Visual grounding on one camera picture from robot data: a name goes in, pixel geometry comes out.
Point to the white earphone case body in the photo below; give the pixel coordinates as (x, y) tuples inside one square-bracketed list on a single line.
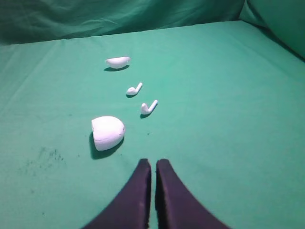
[(107, 131)]

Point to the white earbud near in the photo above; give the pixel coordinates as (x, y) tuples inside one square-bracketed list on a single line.
[(145, 110)]

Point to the white earbud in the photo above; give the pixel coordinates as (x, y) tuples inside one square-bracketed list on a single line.
[(132, 91), (145, 110)]

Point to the white earbud far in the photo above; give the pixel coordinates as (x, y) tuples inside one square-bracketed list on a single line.
[(132, 91)]

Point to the green backdrop curtain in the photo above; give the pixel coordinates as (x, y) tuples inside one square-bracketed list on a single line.
[(24, 21)]

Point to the green table cloth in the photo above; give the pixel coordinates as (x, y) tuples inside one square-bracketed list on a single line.
[(230, 118)]

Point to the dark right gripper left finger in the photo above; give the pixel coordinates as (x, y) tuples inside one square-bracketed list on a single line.
[(130, 209)]

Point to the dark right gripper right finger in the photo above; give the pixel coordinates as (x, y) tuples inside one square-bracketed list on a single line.
[(176, 207)]

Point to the white earphone case lid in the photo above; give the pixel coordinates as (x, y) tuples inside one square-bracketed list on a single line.
[(118, 63)]

